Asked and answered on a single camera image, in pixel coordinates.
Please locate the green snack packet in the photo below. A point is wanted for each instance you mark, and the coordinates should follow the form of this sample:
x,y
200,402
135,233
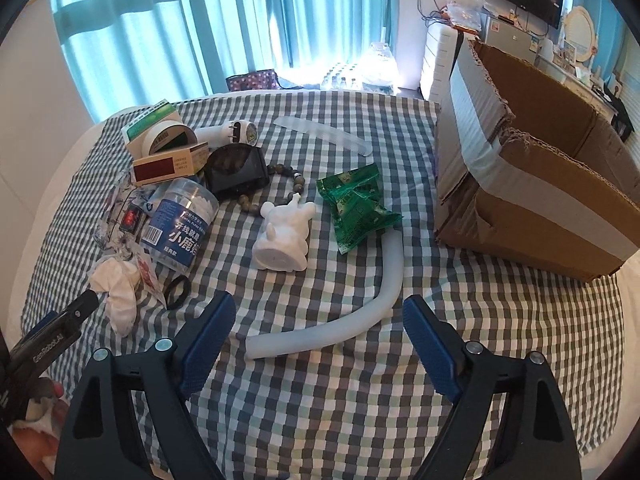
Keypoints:
x,y
355,200

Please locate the teal curtains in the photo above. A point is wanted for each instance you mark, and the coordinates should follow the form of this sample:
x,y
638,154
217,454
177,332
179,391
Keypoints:
x,y
200,25

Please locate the white flexible tube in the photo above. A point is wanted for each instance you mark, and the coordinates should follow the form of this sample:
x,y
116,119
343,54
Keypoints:
x,y
380,300

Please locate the clear water bottles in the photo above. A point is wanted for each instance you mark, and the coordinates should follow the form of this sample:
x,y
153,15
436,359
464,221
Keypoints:
x,y
380,65

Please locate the grey mini fridge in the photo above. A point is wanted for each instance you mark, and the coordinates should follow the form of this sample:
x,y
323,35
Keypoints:
x,y
510,35

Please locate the pack of water bottles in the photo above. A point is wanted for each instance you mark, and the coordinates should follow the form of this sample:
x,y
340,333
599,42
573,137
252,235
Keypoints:
x,y
340,77

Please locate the clear printed plastic bag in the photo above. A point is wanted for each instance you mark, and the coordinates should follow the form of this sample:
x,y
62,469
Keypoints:
x,y
125,220

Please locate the crumpled white tissue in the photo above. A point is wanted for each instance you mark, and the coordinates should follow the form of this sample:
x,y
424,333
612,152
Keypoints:
x,y
120,300

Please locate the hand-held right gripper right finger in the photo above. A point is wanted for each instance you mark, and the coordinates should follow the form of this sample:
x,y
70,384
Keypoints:
x,y
430,350

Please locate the green and white box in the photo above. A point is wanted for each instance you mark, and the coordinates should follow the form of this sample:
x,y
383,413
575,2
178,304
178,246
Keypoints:
x,y
150,115

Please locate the brown cardboard box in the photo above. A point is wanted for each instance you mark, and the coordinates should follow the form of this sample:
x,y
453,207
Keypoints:
x,y
550,220

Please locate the white tape roll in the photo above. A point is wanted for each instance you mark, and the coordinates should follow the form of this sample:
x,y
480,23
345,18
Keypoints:
x,y
160,135

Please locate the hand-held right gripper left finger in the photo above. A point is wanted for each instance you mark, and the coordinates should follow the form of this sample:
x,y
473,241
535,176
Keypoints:
x,y
210,345

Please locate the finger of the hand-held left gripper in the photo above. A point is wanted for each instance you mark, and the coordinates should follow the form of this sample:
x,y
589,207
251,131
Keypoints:
x,y
42,322
80,307

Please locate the polka dot bag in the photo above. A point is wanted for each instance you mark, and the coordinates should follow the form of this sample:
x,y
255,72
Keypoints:
x,y
250,81

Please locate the small red white sachet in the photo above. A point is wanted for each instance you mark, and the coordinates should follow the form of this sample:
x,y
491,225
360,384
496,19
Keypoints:
x,y
149,272

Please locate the white dressing table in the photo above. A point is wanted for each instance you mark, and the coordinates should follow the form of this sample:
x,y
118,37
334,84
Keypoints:
x,y
575,77

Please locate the translucent white comb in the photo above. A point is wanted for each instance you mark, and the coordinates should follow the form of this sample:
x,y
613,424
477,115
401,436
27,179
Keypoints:
x,y
325,132

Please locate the tan box with red side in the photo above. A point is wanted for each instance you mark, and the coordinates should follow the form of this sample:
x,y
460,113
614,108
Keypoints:
x,y
160,167

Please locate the white oval mirror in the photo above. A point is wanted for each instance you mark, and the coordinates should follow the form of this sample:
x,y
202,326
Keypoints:
x,y
580,30

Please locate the white suitcase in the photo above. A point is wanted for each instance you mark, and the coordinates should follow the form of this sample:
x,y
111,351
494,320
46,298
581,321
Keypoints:
x,y
437,55

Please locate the checkered cloth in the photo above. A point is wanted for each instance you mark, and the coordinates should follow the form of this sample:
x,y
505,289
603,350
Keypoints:
x,y
325,410

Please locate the white plug adapter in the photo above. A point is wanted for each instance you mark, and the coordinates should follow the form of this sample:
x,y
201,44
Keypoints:
x,y
240,132

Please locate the white animal figurine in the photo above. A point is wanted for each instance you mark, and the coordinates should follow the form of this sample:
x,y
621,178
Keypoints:
x,y
280,240

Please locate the clear floss pick jar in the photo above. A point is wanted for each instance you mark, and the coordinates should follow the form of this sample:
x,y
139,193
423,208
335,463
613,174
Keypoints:
x,y
175,225

